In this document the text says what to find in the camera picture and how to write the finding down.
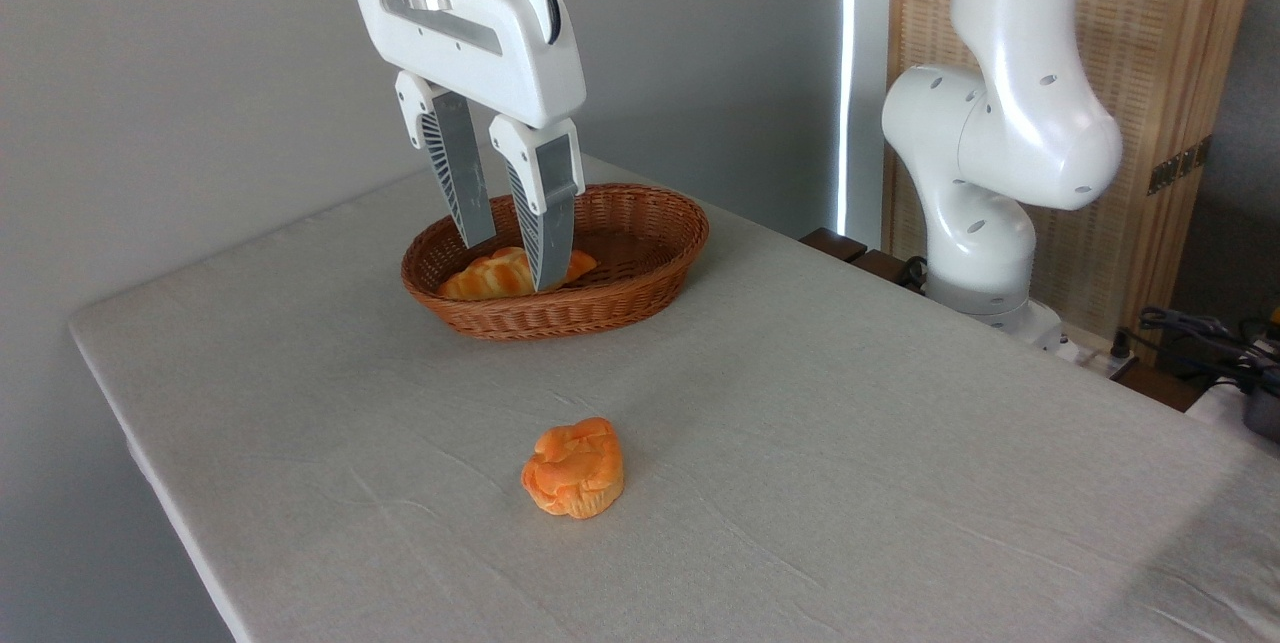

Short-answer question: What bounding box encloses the brown wicker oval basket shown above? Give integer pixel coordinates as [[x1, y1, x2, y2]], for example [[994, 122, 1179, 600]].
[[401, 183, 710, 341]]

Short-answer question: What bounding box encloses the dark brown wooden block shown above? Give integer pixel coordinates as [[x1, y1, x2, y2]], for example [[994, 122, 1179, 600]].
[[800, 228, 926, 294]]

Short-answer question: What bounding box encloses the orange muffin-shaped bread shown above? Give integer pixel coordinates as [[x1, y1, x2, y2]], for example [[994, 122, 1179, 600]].
[[521, 417, 625, 521]]

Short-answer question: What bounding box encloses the black screen hinge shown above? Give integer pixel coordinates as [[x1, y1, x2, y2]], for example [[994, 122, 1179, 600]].
[[1147, 135, 1214, 196]]

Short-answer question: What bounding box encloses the black cable bundle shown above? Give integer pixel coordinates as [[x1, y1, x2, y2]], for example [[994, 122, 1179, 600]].
[[1112, 306, 1280, 396]]

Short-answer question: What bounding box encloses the gripper finger white and grey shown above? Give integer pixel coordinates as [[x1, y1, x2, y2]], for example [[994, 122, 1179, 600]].
[[394, 70, 499, 250], [488, 115, 586, 293]]

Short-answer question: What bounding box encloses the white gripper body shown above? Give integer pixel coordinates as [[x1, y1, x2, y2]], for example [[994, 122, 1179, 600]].
[[348, 0, 588, 130]]

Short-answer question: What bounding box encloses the long golden bread roll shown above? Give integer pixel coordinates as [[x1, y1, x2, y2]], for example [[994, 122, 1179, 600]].
[[438, 246, 599, 301]]

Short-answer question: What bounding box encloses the grey tablecloth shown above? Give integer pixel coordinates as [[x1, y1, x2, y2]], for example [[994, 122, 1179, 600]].
[[68, 151, 1280, 643]]

